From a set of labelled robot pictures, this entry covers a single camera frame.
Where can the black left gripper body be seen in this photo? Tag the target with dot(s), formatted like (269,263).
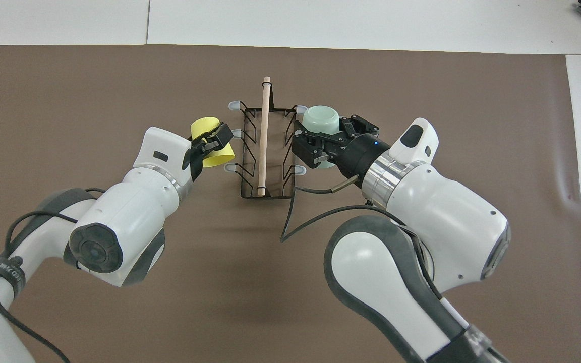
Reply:
(193,164)

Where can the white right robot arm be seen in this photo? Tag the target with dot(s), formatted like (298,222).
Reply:
(442,212)

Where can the pale green plastic cup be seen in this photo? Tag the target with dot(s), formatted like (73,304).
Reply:
(321,118)

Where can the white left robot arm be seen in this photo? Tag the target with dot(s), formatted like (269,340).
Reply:
(129,212)

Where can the yellow plastic cup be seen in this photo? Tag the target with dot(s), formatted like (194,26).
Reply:
(217,159)

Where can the brown table mat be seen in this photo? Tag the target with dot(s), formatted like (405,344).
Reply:
(68,101)

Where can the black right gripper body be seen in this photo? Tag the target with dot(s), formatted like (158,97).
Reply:
(361,156)

